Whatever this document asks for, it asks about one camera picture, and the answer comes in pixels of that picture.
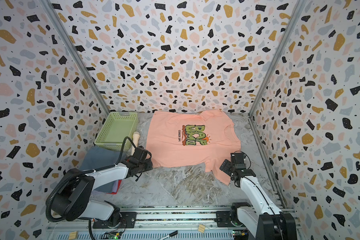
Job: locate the pink graphic t-shirt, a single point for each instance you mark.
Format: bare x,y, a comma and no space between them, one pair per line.
178,140

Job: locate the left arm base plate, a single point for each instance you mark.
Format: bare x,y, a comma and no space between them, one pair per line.
120,220

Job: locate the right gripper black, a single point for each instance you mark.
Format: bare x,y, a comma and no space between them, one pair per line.
227,167

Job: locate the right wooden block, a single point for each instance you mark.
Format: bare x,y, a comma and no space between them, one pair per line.
201,228

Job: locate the left wooden block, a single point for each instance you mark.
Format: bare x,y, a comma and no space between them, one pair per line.
73,235

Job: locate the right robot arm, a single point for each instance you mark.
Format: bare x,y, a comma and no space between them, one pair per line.
260,218

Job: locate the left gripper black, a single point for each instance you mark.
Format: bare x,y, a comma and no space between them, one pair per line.
149,163

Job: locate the wooden block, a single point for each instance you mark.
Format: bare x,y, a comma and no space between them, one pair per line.
201,228
73,235

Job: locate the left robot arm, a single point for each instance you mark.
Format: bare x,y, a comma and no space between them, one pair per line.
71,198

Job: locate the green circuit board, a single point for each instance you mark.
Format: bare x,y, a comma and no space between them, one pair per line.
111,236

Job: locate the folded grey t-shirt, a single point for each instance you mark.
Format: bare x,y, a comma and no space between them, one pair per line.
98,157

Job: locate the folded red t-shirt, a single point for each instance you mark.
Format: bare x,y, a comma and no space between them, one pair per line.
116,187

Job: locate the green plastic basket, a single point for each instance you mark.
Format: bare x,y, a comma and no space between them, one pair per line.
117,126

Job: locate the right circuit board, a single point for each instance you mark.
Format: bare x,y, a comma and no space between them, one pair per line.
241,235

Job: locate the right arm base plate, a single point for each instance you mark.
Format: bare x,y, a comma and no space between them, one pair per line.
228,219

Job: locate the aluminium rail frame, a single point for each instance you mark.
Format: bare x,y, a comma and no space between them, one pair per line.
153,223

